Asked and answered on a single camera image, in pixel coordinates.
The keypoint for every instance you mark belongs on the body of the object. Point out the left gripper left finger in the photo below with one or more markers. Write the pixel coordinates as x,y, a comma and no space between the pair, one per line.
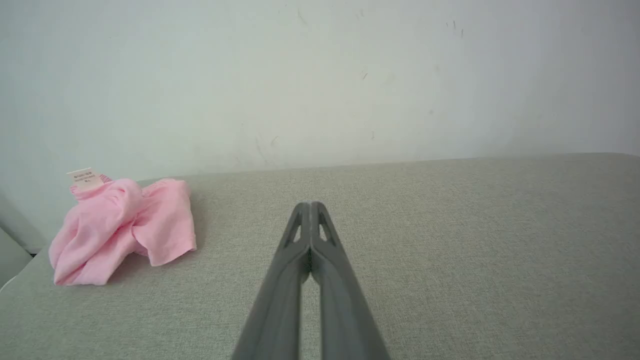
285,280

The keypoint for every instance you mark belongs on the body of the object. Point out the pink cloth garment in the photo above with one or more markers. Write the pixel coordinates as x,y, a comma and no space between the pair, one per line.
115,230

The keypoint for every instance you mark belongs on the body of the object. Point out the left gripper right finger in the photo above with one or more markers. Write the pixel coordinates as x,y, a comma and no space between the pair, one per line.
340,300

